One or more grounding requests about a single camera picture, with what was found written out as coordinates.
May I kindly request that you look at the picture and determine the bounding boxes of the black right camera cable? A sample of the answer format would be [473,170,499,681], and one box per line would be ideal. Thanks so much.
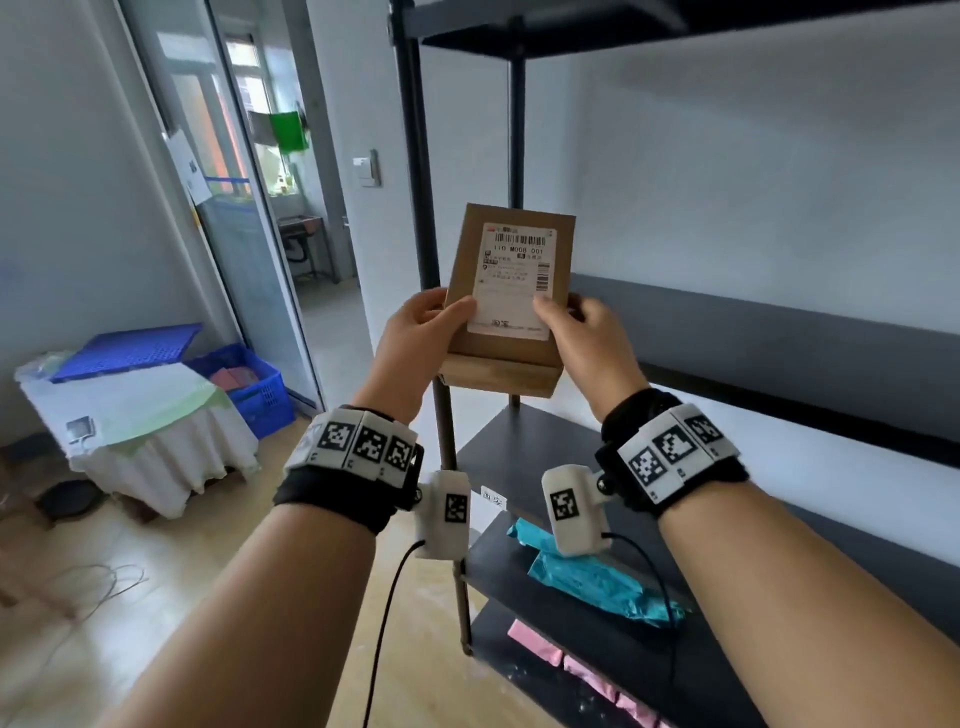
[602,531,681,695]

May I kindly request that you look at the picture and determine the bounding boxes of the blue plastic crate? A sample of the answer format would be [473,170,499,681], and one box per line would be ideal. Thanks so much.
[184,343,297,441]

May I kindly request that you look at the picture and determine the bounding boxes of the person's left hand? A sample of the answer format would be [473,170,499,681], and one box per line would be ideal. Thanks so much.
[352,288,479,423]

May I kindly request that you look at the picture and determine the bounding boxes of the brown cardboard box white label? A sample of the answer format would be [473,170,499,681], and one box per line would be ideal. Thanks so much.
[438,202,578,399]

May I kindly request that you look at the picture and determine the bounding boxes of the teal plastic mailer package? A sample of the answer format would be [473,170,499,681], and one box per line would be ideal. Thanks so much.
[507,519,690,630]

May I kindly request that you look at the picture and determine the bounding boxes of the table with white cloth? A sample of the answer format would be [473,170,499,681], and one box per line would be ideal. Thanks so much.
[15,358,261,521]

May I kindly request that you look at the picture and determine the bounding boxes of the person's left forearm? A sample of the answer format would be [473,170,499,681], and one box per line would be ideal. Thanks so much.
[96,501,377,728]

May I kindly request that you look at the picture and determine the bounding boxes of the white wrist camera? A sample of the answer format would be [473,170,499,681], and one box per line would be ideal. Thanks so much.
[541,465,615,558]
[414,470,473,561]

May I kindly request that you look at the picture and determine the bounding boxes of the pink items in crate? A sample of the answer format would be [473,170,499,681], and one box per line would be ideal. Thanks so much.
[209,365,261,393]

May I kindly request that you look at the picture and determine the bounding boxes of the black metal shelf rack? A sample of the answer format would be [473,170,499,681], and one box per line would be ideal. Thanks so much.
[387,0,960,728]

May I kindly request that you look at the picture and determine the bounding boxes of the pink plastic packet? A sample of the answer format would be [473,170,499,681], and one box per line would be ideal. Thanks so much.
[507,619,564,668]
[613,693,676,728]
[562,656,621,704]

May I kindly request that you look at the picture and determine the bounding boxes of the white paper sheet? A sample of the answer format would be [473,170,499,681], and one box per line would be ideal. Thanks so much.
[164,128,214,206]

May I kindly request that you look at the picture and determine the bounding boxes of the left wristband with marker tags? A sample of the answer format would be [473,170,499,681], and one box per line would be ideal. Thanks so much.
[273,405,426,536]

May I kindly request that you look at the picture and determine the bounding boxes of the person's right forearm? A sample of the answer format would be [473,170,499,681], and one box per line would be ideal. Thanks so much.
[658,480,960,728]

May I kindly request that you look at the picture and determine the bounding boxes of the white cable on floor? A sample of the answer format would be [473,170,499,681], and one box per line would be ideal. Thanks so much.
[0,562,149,625]

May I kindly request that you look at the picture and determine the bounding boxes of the person's right hand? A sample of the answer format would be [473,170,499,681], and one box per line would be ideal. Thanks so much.
[532,293,651,422]

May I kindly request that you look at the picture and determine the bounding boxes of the green hanging cloth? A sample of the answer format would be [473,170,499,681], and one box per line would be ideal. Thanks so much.
[269,110,311,156]

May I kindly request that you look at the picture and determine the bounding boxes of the blue plastic grid board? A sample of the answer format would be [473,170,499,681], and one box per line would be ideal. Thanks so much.
[50,323,204,384]

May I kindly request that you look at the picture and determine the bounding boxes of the right wristband with marker tags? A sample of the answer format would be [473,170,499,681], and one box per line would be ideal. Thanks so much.
[595,386,751,519]

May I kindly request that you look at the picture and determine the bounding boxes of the dark metal frame desk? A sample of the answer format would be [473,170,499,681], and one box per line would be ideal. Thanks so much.
[276,215,340,285]

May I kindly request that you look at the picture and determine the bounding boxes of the glass sliding door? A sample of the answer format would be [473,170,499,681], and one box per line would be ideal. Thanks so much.
[118,0,326,411]

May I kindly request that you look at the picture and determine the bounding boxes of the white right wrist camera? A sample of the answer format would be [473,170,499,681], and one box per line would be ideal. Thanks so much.
[541,465,615,558]

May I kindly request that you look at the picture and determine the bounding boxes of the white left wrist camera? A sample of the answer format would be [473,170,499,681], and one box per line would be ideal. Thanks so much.
[414,470,473,561]

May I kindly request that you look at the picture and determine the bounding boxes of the wristband with marker tags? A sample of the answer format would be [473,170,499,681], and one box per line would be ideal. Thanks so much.
[595,386,751,519]
[273,405,426,536]

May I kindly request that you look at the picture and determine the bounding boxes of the black left camera cable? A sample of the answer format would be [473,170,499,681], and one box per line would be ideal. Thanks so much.
[360,540,429,728]

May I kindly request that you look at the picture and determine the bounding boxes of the black camera cable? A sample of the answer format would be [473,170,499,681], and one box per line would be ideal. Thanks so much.
[360,540,429,728]
[602,531,681,695]

